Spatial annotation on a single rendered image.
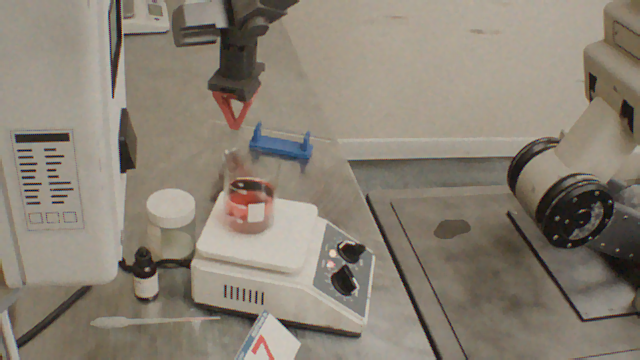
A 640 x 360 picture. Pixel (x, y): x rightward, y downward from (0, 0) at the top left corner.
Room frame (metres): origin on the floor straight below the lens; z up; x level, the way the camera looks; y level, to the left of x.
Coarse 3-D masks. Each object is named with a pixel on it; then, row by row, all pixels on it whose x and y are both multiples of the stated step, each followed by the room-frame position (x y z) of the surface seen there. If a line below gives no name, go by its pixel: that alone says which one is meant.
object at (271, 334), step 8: (272, 320) 0.49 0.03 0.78; (264, 328) 0.47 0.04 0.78; (272, 328) 0.48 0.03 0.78; (280, 328) 0.48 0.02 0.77; (256, 336) 0.46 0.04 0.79; (264, 336) 0.46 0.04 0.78; (272, 336) 0.47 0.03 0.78; (280, 336) 0.47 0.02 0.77; (288, 336) 0.48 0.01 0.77; (256, 344) 0.45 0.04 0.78; (264, 344) 0.45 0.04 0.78; (272, 344) 0.46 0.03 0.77; (280, 344) 0.47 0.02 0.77; (288, 344) 0.47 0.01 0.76; (248, 352) 0.43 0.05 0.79; (256, 352) 0.44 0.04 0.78; (264, 352) 0.44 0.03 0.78; (272, 352) 0.45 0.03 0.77; (280, 352) 0.46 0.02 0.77; (288, 352) 0.46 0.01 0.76
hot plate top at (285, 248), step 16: (288, 208) 0.62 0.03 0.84; (304, 208) 0.62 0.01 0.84; (208, 224) 0.57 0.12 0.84; (288, 224) 0.59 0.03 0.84; (304, 224) 0.59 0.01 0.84; (208, 240) 0.54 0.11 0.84; (224, 240) 0.54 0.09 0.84; (240, 240) 0.55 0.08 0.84; (256, 240) 0.55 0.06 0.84; (272, 240) 0.55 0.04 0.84; (288, 240) 0.56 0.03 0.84; (304, 240) 0.56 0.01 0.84; (208, 256) 0.52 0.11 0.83; (224, 256) 0.52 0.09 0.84; (240, 256) 0.52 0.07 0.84; (256, 256) 0.52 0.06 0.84; (272, 256) 0.53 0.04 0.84; (288, 256) 0.53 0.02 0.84; (304, 256) 0.53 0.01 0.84; (288, 272) 0.51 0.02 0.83
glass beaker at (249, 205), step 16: (224, 160) 0.58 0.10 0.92; (240, 160) 0.60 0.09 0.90; (256, 160) 0.61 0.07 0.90; (272, 160) 0.60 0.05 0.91; (224, 176) 0.57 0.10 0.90; (240, 176) 0.60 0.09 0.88; (256, 176) 0.61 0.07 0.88; (272, 176) 0.56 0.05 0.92; (224, 192) 0.57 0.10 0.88; (240, 192) 0.55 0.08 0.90; (256, 192) 0.55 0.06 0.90; (272, 192) 0.56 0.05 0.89; (224, 208) 0.57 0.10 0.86; (240, 208) 0.55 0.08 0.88; (256, 208) 0.55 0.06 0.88; (272, 208) 0.57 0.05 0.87; (224, 224) 0.57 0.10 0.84; (240, 224) 0.55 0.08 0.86; (256, 224) 0.55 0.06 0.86; (272, 224) 0.57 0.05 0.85
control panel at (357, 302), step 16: (336, 240) 0.61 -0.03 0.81; (352, 240) 0.62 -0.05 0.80; (320, 256) 0.56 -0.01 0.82; (336, 256) 0.58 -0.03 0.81; (368, 256) 0.61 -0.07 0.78; (320, 272) 0.54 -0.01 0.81; (352, 272) 0.57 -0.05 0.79; (368, 272) 0.58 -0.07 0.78; (320, 288) 0.52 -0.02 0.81; (368, 288) 0.56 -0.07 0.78; (352, 304) 0.52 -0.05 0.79
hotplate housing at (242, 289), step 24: (312, 240) 0.59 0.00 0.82; (192, 264) 0.52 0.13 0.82; (216, 264) 0.52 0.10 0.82; (240, 264) 0.53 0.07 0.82; (312, 264) 0.55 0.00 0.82; (192, 288) 0.52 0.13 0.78; (216, 288) 0.51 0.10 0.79; (240, 288) 0.51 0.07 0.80; (264, 288) 0.51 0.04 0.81; (288, 288) 0.51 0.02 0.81; (312, 288) 0.51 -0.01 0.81; (240, 312) 0.51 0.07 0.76; (288, 312) 0.51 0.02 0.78; (312, 312) 0.51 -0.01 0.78; (336, 312) 0.50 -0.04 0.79; (360, 336) 0.50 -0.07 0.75
